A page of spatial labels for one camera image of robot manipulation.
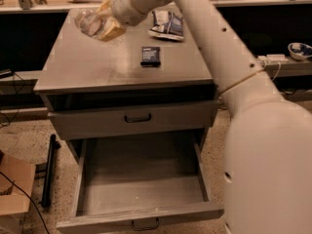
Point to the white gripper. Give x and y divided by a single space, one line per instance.
124 10

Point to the clear plastic water bottle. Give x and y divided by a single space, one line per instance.
89 22

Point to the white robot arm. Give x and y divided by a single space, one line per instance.
268 146

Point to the grey drawer cabinet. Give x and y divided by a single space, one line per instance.
83 73

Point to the closed grey upper drawer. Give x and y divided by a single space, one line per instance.
133 120

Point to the open grey lower drawer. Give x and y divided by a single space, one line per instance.
139 183

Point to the small black box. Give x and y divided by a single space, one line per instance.
150 56

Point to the blue white snack bag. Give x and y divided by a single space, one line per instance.
166 25

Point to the white power strip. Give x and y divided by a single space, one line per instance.
273 58

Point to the black bar on floor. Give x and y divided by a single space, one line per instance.
53 147

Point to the blue patterned bowl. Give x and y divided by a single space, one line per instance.
300 51

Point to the brown cardboard box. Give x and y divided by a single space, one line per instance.
16 182

